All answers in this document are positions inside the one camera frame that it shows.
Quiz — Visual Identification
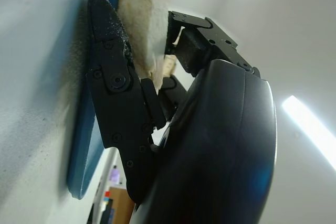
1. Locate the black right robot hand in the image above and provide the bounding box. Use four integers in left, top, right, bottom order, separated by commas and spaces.
86, 0, 278, 224

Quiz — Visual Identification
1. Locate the slice of bread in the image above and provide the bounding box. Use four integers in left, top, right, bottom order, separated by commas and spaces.
117, 0, 176, 95

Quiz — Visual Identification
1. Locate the blue plastic tray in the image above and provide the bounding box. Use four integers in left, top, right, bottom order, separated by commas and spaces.
66, 0, 125, 201

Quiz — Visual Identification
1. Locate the ceiling light panel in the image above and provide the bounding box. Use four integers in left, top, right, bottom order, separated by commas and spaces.
281, 94, 336, 162

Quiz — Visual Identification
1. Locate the brown cardboard box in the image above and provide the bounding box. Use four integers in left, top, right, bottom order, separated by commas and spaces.
104, 186, 135, 224

